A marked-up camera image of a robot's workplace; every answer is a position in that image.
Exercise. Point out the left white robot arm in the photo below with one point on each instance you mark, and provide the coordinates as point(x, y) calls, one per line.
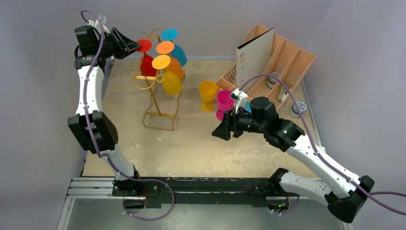
point(91, 127)

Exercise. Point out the pink wine glass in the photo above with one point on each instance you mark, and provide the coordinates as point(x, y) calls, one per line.
point(224, 103)

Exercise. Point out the gold wire glass rack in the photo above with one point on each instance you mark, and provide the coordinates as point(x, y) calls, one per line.
point(163, 109)

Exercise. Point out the red wine glass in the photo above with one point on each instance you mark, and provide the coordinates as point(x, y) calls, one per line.
point(146, 62)

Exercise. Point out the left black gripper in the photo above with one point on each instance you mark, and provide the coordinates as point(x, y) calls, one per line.
point(131, 45)

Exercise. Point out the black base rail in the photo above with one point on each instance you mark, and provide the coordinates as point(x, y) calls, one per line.
point(153, 192)

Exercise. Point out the grey tape roll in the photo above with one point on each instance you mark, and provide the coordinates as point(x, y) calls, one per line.
point(299, 108)

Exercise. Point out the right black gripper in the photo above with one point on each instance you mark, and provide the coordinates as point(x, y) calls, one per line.
point(235, 124)

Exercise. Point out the patterned tin in organizer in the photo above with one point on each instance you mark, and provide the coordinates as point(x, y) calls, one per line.
point(272, 79)

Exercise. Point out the yellow wine glass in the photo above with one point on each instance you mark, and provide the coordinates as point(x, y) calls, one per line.
point(207, 92)
point(171, 83)

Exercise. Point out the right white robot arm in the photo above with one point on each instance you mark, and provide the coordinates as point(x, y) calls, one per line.
point(341, 191)

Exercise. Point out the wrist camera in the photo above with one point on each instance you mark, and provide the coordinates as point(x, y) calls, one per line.
point(99, 25)
point(240, 98)

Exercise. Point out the orange wine glass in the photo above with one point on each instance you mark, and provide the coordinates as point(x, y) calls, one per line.
point(167, 60)

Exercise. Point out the blue wine glass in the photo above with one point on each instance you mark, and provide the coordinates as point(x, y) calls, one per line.
point(170, 35)
point(247, 107)

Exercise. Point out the white binder folder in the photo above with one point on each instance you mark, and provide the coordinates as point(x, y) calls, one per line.
point(253, 56)

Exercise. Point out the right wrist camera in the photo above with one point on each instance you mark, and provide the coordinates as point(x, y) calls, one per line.
point(240, 98)

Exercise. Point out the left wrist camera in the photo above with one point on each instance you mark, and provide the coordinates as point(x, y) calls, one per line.
point(99, 25)

